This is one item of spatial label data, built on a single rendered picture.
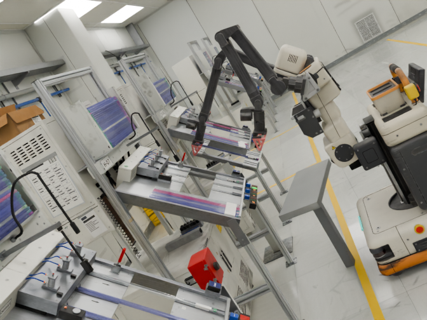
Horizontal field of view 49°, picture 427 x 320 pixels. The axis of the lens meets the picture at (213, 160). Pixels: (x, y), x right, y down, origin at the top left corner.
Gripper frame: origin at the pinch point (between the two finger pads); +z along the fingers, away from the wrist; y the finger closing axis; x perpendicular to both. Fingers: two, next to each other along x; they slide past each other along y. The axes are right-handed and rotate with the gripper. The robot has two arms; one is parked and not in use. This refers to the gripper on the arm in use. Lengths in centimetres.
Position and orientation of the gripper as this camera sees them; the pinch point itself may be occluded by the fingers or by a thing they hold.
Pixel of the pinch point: (196, 152)
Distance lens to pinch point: 306.4
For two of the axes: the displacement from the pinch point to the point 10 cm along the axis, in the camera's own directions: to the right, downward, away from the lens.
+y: -1.0, 2.8, -9.5
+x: 9.7, 2.5, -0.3
